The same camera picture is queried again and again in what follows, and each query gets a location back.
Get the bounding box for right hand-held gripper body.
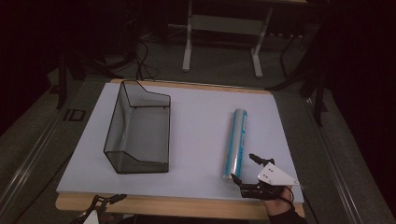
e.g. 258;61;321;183
240;161;301;201

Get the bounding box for white metal table frame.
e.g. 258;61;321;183
181;0;276;79

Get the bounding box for black cables on floor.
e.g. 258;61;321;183
78;36;161;82

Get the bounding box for black metal stand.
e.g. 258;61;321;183
265;29;330;128

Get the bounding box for metal floor rail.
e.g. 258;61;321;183
303;97;365;224
0;105;68;213

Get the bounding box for black wire mesh basket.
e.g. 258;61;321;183
103;79;172;175

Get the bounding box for black square floor bracket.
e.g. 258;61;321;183
63;108;87;122

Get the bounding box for person's right hand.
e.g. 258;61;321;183
262;186;295;217

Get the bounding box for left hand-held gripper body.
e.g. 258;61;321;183
69;208;108;224

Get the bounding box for white table mat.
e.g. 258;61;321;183
56;81;304;203

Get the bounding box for blue and silver roll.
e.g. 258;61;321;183
221;108;248;183

